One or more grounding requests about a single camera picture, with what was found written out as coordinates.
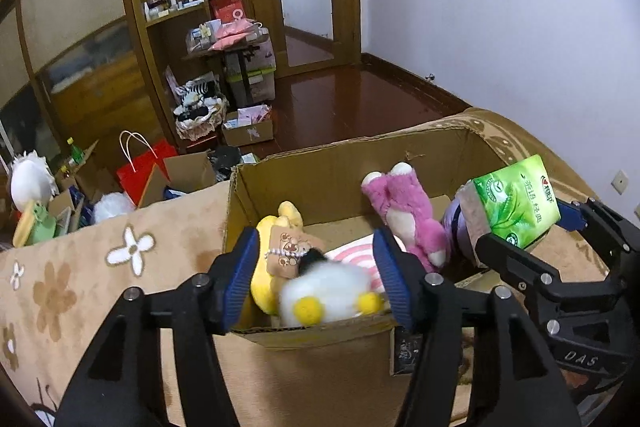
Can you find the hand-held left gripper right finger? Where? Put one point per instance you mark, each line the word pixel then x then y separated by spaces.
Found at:
pixel 395 279

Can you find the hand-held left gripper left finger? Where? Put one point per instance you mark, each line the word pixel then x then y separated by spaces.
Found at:
pixel 240 279

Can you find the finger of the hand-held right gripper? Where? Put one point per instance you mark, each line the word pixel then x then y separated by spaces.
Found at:
pixel 520 267
pixel 570 216

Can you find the green tissue pack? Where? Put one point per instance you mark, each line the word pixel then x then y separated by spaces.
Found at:
pixel 515 202

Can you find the yellow plush toy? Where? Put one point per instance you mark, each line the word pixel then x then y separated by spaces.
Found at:
pixel 272 232

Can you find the white plush duck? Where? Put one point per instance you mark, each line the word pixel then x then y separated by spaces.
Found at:
pixel 330 289

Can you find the pink plush bear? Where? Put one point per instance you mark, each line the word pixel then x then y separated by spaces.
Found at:
pixel 405 212

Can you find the small purple plush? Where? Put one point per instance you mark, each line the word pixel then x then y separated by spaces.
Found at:
pixel 457 232

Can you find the brown bear print pouch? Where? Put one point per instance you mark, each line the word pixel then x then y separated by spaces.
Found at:
pixel 285 252

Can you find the pink white striped cushion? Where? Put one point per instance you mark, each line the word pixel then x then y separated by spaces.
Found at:
pixel 350 252

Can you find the black white small case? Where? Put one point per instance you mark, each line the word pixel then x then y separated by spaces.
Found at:
pixel 406 352

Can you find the cardboard box with open flaps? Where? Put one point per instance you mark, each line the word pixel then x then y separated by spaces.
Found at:
pixel 187 174

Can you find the black round object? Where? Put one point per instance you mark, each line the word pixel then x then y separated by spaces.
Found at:
pixel 225 156

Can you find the beige flower printed blanket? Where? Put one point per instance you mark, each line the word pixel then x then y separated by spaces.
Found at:
pixel 100 287

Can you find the red paper bag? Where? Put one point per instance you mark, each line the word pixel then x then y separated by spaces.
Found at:
pixel 140 169

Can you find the small box of papers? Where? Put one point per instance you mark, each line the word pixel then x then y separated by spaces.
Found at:
pixel 247 127

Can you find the basket of socks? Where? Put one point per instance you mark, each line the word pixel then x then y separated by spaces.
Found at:
pixel 197 112

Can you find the low cardboard box with bottles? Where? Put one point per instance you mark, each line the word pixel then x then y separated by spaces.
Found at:
pixel 92 177

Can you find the green glass bottle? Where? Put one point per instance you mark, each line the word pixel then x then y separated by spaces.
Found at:
pixel 75 151

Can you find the green frog plush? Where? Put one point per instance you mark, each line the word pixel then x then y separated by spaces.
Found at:
pixel 37 224

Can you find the plastic storage bin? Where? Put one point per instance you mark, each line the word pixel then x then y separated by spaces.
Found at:
pixel 260 67

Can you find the small round wooden table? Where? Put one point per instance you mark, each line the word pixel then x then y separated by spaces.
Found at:
pixel 235 52

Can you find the white spiky plush toy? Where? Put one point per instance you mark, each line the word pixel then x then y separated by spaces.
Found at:
pixel 32 182

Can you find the clear plastic organizer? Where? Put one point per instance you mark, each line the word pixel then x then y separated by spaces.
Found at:
pixel 200 38

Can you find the pink packet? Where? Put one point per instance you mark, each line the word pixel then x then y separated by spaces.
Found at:
pixel 235 32

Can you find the wooden corner shelf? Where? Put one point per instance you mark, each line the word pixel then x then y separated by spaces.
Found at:
pixel 165 37

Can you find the row of small toiletry bottles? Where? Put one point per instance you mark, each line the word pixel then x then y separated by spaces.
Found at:
pixel 172 1

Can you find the wooden wardrobe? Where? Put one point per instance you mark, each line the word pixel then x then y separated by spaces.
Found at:
pixel 75 37

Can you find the wall socket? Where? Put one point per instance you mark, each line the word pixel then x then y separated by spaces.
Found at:
pixel 621 182

